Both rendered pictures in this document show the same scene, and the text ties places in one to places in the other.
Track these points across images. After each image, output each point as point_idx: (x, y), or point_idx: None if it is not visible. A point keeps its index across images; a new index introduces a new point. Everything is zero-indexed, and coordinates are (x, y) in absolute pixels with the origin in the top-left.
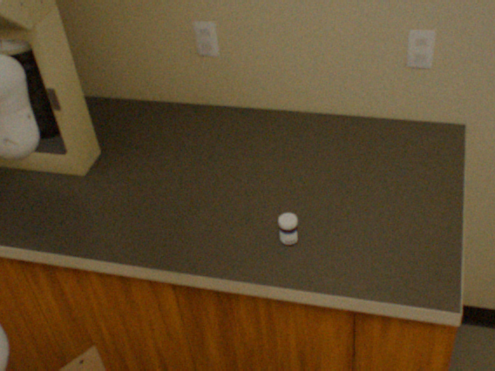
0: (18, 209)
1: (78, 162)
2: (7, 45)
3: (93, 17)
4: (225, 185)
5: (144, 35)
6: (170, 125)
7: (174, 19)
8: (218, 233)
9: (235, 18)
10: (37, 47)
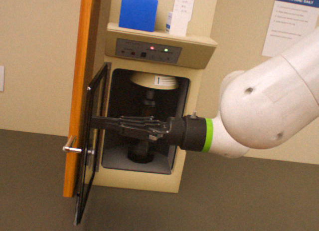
0: (147, 216)
1: (179, 181)
2: (163, 82)
3: None
4: (281, 199)
5: None
6: (205, 163)
7: (211, 93)
8: (311, 229)
9: None
10: (196, 85)
